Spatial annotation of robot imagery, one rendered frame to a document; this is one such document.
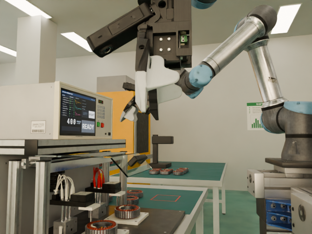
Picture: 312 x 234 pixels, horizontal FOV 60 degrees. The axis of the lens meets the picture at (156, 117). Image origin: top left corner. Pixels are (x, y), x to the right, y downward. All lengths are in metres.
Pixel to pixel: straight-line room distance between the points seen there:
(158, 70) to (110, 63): 6.78
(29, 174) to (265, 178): 0.85
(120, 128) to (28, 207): 3.76
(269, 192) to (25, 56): 4.85
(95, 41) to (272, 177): 0.85
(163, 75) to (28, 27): 5.22
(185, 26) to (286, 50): 6.19
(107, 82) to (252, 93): 3.14
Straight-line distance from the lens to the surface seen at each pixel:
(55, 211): 1.23
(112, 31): 0.45
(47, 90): 1.04
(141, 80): 0.36
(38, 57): 5.22
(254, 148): 6.23
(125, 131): 4.71
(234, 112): 6.24
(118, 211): 1.22
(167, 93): 0.48
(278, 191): 1.11
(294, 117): 1.14
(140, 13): 0.45
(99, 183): 1.26
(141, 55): 0.38
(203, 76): 0.97
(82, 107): 1.13
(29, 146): 0.89
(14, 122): 1.12
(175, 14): 0.44
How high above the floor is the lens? 1.12
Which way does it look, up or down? 5 degrees up
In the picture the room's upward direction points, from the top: straight up
